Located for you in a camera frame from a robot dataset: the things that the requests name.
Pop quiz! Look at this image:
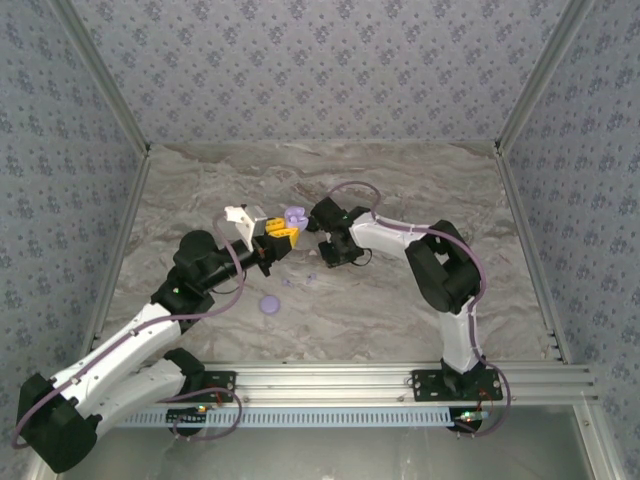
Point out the purple earbud charging case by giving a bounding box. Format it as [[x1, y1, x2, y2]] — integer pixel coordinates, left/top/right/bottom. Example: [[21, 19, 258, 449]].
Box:
[[283, 205, 309, 229]]

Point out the small controller board with LED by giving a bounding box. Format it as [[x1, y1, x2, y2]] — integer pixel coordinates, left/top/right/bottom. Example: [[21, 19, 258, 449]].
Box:
[[451, 408, 494, 435], [166, 405, 210, 437]]

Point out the grey sheet metal panel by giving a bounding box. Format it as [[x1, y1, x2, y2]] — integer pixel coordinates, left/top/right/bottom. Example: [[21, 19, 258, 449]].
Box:
[[24, 404, 616, 480]]

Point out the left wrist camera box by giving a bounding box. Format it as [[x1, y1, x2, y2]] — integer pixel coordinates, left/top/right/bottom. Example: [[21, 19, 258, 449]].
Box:
[[223, 203, 267, 242]]

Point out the aluminium table side rail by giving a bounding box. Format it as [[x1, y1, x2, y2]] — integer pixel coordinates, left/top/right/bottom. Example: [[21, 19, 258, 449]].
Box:
[[497, 144, 572, 364], [79, 147, 154, 354]]

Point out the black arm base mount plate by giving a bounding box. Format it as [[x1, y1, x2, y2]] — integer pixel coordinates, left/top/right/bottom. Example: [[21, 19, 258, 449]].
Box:
[[410, 369, 503, 403], [197, 370, 238, 405]]

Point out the wide slotted aluminium rail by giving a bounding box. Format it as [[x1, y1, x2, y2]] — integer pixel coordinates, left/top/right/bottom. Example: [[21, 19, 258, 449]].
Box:
[[203, 363, 600, 407]]

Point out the white slotted cable duct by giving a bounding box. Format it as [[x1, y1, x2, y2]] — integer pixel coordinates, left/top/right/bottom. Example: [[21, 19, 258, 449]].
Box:
[[117, 407, 457, 430]]

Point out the aluminium frame corner post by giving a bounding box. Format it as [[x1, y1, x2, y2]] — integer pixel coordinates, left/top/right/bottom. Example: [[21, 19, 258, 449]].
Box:
[[494, 0, 599, 154], [48, 0, 154, 154]]

